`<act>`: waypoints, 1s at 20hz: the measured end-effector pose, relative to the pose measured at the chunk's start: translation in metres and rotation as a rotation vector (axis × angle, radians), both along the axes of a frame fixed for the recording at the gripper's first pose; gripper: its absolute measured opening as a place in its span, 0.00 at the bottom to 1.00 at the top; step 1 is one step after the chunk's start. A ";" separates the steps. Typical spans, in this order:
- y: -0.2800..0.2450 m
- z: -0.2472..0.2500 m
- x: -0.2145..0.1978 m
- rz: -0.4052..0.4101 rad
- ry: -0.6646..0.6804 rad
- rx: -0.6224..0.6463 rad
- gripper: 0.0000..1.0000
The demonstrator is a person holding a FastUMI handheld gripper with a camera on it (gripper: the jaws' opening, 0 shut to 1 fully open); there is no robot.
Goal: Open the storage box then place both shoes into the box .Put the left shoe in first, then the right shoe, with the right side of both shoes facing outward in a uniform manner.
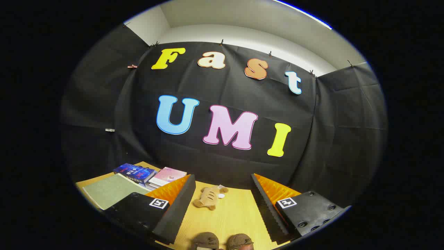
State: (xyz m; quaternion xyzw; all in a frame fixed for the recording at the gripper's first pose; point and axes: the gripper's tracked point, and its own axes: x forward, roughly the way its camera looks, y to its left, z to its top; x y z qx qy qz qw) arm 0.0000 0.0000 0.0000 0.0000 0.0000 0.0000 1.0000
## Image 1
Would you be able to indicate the grey-white book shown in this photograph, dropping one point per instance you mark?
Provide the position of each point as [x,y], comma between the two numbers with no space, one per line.
[151,186]

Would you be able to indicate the tan bread-shaped plush toy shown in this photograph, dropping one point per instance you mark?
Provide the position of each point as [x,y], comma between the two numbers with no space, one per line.
[208,198]

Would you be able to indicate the blue book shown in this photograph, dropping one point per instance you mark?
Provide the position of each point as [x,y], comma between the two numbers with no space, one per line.
[137,172]

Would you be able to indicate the row of black clips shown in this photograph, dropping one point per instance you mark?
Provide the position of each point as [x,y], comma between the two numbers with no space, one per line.
[221,42]

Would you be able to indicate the pink book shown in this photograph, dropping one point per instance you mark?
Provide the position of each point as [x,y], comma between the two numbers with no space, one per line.
[167,176]

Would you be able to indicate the brown fuzzy shoe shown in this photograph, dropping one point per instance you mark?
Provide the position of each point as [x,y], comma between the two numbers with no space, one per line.
[205,241]
[240,242]

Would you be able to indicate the black backdrop cloth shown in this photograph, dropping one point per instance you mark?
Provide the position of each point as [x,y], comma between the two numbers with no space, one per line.
[340,121]

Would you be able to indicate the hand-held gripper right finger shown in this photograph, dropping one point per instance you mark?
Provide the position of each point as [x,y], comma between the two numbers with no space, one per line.
[269,215]

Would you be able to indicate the green fabric storage box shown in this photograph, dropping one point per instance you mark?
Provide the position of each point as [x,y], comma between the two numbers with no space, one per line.
[111,191]

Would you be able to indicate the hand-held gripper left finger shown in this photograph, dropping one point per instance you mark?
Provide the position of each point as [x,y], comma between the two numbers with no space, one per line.
[173,215]

